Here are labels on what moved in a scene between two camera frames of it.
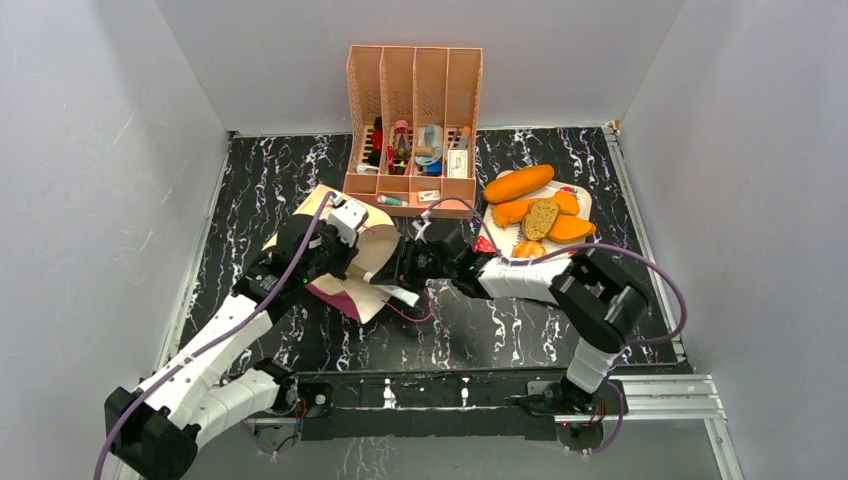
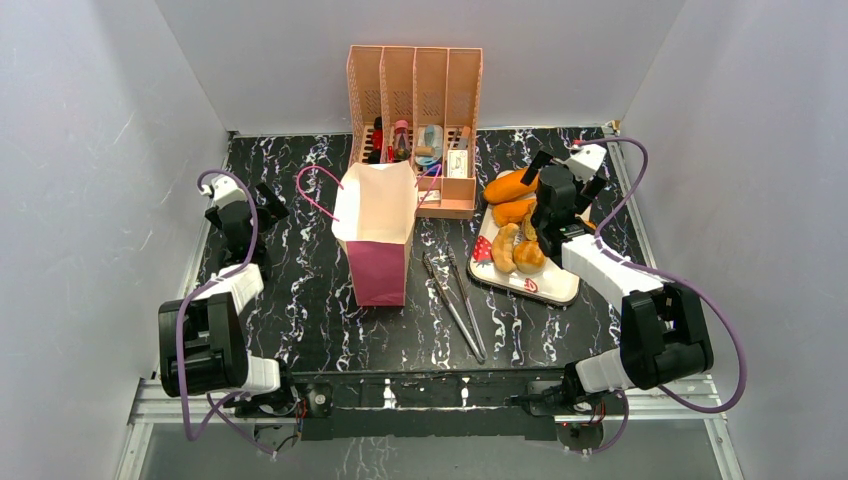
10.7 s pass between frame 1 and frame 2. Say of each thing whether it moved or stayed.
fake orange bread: stayed
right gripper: moved
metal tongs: moved
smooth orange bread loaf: stayed
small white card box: stayed
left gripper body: moved
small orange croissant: stayed
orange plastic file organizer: stayed
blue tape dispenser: stayed
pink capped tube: stayed
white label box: stayed
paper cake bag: moved
